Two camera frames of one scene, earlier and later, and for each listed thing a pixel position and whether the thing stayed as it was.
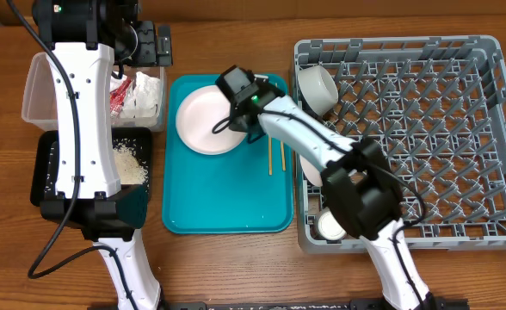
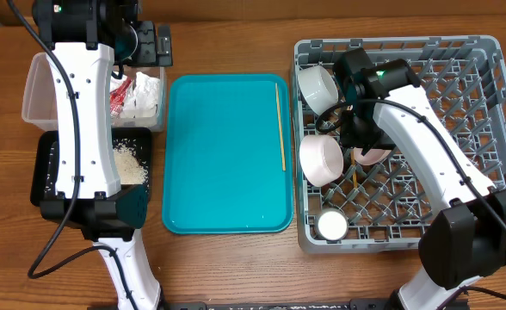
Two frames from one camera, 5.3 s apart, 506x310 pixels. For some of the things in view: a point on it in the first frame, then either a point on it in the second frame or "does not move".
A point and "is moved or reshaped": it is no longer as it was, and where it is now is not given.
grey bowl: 317,89 does not move
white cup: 330,227 does not move
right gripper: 228,80 -> 358,130
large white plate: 198,114 is moved or reshaped
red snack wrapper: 117,97 does not move
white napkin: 144,97 does not move
